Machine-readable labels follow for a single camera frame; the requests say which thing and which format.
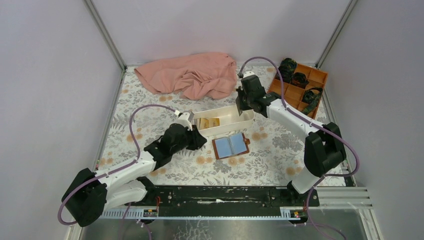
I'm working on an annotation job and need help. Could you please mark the unrolled dark patterned tie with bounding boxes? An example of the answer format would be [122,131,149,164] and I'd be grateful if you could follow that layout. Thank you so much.
[297,87,324,119]

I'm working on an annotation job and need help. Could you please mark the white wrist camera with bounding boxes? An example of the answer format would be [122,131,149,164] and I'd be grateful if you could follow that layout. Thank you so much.
[174,110,195,131]
[237,71,255,79]

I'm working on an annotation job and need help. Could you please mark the brown leather card holder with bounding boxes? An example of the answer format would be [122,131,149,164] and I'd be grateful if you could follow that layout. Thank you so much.
[212,133,251,160]

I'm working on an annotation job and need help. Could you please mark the floral patterned table mat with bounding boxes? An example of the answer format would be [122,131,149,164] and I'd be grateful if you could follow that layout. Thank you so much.
[97,67,304,186]

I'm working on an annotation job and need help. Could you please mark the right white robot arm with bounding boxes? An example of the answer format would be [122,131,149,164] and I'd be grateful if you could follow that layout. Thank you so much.
[236,72,347,195]

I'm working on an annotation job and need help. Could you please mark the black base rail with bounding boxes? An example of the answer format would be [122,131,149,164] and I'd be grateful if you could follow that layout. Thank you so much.
[131,185,320,218]

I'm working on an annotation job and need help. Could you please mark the white oblong plastic tray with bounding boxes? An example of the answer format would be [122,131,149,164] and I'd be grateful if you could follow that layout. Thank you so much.
[192,105,255,137]

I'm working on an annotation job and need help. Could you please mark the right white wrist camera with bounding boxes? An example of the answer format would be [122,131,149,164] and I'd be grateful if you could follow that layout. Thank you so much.
[237,71,255,79]

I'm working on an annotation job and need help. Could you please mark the wooden compartment organizer box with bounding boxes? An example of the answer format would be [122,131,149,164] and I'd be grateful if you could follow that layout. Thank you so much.
[268,63,329,111]

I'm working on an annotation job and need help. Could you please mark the purple cable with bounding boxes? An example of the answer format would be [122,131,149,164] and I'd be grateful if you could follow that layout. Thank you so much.
[237,56,361,178]
[57,104,181,226]

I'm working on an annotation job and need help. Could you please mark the gold VIP card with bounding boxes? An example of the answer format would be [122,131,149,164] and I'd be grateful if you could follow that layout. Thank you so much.
[208,117,220,128]
[198,118,214,130]

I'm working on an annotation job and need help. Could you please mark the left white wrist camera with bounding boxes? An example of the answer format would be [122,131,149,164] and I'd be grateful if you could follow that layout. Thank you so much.
[174,110,195,131]

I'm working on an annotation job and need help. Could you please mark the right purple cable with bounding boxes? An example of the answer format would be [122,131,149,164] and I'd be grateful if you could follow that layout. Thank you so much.
[237,56,361,178]

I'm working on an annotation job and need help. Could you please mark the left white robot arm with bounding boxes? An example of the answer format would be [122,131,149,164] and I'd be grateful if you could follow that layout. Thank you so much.
[57,123,207,227]

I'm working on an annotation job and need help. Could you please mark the large rolled dark tie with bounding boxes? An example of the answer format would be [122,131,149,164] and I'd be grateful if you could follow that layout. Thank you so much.
[275,57,298,84]

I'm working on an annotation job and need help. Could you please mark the small rolled dark tie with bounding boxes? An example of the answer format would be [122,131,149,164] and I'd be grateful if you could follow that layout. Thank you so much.
[290,72,309,89]

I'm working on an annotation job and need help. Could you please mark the pink crumpled cloth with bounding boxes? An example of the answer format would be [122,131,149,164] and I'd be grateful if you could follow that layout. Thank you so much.
[134,52,238,100]

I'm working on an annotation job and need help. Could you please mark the dark grey card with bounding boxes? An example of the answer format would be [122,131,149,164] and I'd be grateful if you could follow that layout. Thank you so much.
[235,97,243,116]

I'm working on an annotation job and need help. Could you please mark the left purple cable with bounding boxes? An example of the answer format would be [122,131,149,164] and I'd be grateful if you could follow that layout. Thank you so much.
[57,104,181,226]

